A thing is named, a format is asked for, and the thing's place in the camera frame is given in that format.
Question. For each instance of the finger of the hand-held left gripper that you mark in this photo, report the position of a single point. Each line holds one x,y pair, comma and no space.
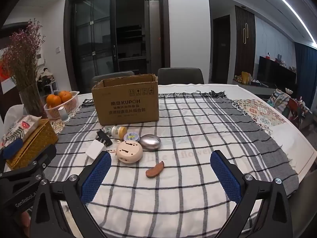
47,155
12,149

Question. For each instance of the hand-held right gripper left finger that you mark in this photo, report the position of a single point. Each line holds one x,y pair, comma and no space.
96,176

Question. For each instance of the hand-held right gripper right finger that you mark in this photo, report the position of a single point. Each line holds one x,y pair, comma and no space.
226,176

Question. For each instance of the white power adapter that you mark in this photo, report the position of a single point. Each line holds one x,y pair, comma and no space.
95,150

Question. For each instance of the black bike light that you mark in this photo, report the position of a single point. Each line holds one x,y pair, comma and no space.
105,140

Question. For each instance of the beige round device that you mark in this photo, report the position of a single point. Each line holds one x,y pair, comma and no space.
128,151

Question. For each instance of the white yellow-capped pill bottle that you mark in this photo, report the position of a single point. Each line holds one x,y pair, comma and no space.
118,132

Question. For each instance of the round tin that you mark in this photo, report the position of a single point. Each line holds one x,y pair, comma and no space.
131,136

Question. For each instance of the brown wooden comb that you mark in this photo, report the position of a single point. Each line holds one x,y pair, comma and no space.
154,171

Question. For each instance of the silver oval metal soap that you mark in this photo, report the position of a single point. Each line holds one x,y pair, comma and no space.
149,142

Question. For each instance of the brown cardboard box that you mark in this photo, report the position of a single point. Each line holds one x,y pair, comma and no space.
123,104

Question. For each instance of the person's left hand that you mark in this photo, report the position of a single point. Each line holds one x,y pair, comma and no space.
25,219

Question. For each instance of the wicker tissue box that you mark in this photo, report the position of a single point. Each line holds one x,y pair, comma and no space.
34,141

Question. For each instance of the floral tissue pack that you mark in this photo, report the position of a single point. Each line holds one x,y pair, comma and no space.
22,126

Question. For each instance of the white fruit basket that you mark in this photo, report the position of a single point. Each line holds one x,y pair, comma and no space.
69,106

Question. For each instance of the glass vase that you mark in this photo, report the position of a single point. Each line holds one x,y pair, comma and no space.
32,99

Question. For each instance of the orange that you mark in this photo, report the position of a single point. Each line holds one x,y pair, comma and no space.
53,101
65,96

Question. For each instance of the grey plaid tablecloth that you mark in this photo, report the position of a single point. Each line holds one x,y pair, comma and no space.
185,129

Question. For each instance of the patterned tile table runner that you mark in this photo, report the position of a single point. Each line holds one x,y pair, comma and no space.
262,114

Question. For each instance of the white rack with toys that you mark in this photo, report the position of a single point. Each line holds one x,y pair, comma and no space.
47,81

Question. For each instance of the grey television cabinet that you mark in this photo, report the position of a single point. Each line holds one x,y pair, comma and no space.
250,88

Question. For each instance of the colourful striped cloth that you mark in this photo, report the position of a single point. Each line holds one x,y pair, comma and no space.
287,106

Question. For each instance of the dried pink flowers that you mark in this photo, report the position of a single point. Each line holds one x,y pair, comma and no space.
22,52

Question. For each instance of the grey dining chair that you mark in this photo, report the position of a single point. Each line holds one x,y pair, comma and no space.
111,76
180,75

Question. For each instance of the black television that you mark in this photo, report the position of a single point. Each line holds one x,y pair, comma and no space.
275,73

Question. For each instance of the dark sliding glass door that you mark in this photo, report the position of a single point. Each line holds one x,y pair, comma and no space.
99,42

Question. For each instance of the dark wooden door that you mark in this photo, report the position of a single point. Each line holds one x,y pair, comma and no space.
221,49

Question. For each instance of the blue curtain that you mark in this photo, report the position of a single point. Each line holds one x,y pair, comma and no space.
307,74

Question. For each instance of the grey refrigerator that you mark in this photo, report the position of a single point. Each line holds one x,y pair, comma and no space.
151,37

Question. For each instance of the ceiling light strip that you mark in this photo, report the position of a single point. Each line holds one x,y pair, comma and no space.
287,3

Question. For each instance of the slatted dark wall panel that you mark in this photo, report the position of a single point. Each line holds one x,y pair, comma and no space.
245,47

